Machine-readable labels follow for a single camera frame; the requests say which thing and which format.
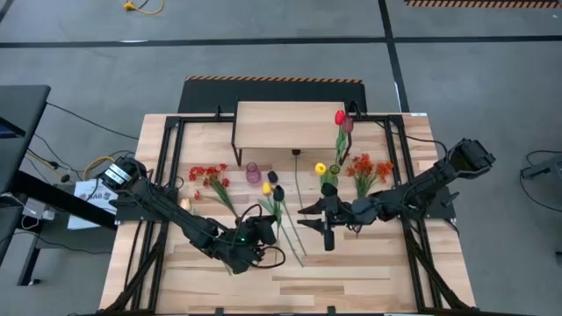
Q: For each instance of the black tulip with bare stem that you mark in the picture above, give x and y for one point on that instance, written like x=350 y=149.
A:
x=296 y=152

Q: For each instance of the red artificial tulip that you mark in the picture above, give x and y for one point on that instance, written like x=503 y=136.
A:
x=340 y=117

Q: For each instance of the hazard-striped floor strip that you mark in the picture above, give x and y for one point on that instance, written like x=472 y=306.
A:
x=483 y=3

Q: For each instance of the wooden shelf with black legs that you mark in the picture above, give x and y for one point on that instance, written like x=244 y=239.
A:
x=285 y=125

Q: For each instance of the black metal table frame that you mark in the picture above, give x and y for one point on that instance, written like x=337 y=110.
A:
x=197 y=118

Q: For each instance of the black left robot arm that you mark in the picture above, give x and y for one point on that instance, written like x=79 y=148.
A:
x=175 y=215

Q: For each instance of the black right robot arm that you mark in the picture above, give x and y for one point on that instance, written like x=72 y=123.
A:
x=439 y=175

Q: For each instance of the grey power box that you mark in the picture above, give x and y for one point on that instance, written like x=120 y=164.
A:
x=37 y=210

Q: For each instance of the white paper sheet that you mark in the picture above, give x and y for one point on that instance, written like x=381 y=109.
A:
x=88 y=199

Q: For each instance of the black desk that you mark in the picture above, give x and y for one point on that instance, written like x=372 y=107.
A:
x=22 y=109

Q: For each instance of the black hazard-striped floor mat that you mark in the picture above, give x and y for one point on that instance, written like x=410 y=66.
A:
x=263 y=94

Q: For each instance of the grey floor device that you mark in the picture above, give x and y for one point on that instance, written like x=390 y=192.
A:
x=544 y=169

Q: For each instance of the dark device with blue screen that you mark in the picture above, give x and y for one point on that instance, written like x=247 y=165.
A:
x=9 y=131

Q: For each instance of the mauve artificial tulip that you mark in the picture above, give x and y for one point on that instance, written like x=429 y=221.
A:
x=348 y=125

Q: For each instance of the cream artificial tulip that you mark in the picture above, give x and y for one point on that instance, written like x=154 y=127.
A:
x=185 y=204

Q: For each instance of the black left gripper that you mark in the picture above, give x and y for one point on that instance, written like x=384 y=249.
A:
x=261 y=230

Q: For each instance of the purple glass vase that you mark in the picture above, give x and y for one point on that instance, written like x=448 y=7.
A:
x=253 y=174

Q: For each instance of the black artificial tulip with leaves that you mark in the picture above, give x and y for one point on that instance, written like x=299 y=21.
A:
x=278 y=193
x=272 y=176

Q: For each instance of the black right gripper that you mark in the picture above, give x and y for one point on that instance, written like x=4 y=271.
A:
x=347 y=210

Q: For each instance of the red artificial flower bunch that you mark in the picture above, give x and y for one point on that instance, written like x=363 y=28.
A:
x=213 y=171

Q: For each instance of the orange artificial flower bunch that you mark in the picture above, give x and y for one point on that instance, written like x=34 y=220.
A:
x=361 y=166

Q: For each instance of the green glass vase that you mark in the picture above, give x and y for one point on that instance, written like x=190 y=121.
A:
x=335 y=169

